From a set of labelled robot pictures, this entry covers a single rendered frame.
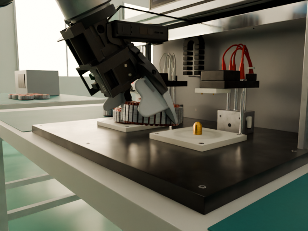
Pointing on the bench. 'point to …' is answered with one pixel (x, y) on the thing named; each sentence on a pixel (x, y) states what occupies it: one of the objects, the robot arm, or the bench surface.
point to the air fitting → (249, 122)
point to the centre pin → (197, 128)
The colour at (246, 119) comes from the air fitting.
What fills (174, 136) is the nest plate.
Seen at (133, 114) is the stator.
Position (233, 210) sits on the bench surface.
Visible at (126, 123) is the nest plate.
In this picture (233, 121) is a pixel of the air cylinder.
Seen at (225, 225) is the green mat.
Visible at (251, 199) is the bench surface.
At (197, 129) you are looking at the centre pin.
